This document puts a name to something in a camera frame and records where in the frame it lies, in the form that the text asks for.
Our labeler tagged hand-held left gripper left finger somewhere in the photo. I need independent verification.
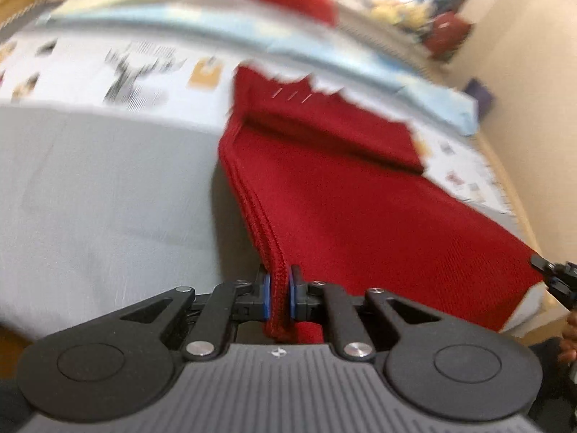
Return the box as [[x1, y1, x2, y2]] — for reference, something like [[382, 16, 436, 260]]
[[45, 265, 272, 362]]

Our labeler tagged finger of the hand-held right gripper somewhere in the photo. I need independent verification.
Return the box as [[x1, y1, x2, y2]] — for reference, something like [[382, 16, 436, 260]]
[[546, 277, 577, 311], [530, 255, 577, 280]]

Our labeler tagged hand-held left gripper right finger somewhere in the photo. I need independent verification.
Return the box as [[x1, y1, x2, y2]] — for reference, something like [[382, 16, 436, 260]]
[[288, 265, 510, 362]]

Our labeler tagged dark red knit sweater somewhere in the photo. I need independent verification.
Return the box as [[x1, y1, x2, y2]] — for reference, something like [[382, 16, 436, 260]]
[[217, 65, 546, 342]]

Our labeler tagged person's right hand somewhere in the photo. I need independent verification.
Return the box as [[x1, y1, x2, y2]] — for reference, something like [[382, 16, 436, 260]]
[[558, 324, 577, 364]]

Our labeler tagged purple paper bag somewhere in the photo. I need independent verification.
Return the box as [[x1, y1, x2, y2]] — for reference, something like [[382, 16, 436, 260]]
[[464, 79, 495, 121]]

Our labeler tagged light blue sheet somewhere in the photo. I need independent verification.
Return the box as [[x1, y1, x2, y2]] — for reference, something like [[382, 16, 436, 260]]
[[36, 0, 479, 137]]

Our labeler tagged yellow round plush toy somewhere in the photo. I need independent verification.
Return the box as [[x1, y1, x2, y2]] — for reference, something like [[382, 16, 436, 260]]
[[403, 0, 434, 33]]

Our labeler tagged deer-print bedsheet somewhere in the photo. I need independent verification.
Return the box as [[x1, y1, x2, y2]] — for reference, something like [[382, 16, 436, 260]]
[[0, 27, 515, 214]]

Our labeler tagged yellow duck plush toy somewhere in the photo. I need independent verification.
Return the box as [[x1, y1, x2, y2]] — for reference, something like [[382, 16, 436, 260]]
[[370, 0, 406, 25]]

